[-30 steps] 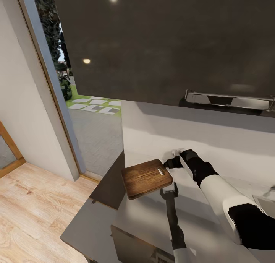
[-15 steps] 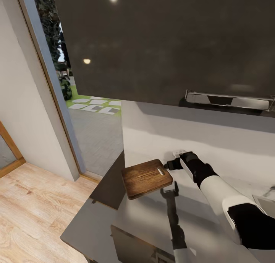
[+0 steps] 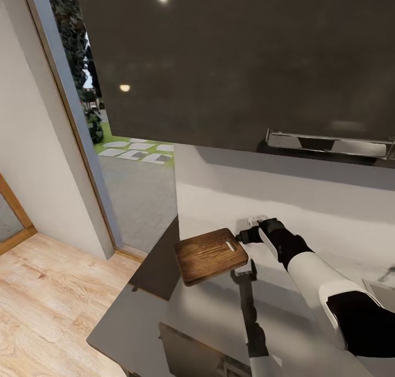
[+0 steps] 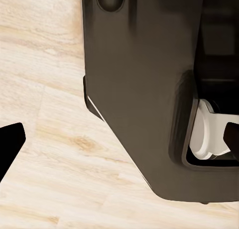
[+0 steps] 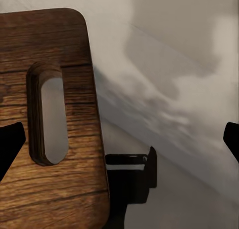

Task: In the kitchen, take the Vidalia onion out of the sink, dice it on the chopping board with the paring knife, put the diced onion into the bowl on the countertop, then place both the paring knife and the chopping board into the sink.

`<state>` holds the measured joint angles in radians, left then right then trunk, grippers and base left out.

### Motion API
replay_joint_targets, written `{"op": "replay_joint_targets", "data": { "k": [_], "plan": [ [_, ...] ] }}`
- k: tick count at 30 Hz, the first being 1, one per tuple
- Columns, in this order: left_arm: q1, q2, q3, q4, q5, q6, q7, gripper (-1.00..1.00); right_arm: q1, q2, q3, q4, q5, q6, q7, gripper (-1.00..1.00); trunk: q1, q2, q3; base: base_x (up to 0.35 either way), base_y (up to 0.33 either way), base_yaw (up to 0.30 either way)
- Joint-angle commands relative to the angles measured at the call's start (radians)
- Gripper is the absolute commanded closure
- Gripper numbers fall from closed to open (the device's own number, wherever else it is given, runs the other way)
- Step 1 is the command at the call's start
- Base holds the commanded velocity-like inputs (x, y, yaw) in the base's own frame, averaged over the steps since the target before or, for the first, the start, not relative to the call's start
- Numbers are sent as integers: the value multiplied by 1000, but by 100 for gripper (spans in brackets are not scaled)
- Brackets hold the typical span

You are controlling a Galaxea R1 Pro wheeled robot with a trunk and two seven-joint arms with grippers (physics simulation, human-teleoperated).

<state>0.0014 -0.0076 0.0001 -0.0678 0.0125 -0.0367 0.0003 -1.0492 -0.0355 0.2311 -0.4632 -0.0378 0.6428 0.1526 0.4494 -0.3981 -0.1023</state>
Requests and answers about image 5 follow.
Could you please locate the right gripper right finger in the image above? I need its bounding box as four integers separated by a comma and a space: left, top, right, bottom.
223, 122, 239, 162

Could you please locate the cutting board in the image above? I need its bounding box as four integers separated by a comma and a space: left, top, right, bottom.
0, 8, 111, 229

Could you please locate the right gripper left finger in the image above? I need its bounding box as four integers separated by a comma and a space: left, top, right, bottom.
0, 122, 26, 182

